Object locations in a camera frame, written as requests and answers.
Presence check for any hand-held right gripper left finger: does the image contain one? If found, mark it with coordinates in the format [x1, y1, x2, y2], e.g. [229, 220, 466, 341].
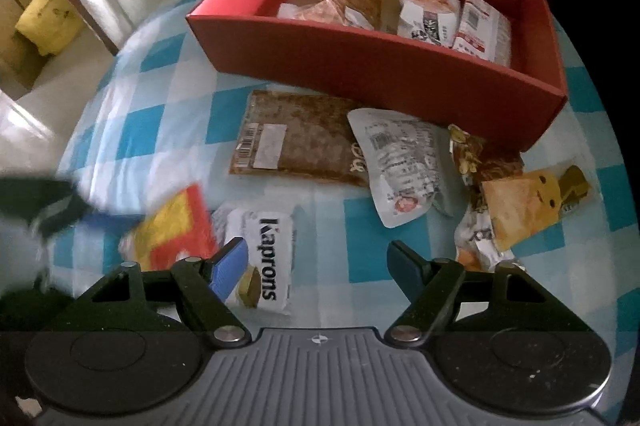
[85, 236, 252, 348]

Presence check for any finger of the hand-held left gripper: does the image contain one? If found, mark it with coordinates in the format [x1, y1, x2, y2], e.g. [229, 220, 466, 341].
[0, 176, 146, 239]

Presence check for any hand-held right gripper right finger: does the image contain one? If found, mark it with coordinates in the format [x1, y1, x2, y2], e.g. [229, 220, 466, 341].
[384, 240, 548, 349]

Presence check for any white wafer packet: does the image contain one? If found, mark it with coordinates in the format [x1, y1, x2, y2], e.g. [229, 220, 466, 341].
[212, 203, 298, 317]

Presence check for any red yellow snack packet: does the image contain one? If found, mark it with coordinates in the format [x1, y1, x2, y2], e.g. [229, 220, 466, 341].
[120, 185, 221, 271]

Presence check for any small clear snack packet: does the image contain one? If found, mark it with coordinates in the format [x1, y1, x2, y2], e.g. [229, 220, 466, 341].
[454, 211, 527, 273]

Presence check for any white snack pouch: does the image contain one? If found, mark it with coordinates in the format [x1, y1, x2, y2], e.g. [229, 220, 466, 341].
[347, 108, 456, 228]

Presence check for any brown yellow snack packet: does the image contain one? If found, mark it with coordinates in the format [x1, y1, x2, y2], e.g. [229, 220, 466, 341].
[447, 123, 593, 251]

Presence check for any red cardboard box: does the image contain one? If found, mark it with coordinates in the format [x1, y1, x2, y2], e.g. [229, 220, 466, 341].
[186, 0, 569, 153]

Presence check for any white packet red print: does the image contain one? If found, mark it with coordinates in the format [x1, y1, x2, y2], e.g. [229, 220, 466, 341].
[451, 0, 514, 67]

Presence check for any white packet dark print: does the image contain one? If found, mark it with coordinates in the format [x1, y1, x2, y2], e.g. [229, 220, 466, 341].
[393, 0, 462, 50]

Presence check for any clear sausage packet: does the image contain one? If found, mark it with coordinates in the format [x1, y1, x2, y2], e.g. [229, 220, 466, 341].
[277, 2, 328, 22]

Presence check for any blue white checkered cloth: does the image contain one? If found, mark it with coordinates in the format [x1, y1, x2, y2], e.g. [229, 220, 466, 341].
[55, 0, 631, 337]

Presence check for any yellow bag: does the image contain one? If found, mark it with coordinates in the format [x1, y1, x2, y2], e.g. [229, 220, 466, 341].
[15, 0, 83, 56]

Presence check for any dark table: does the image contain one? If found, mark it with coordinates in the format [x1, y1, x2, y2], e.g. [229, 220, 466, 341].
[530, 0, 640, 257]

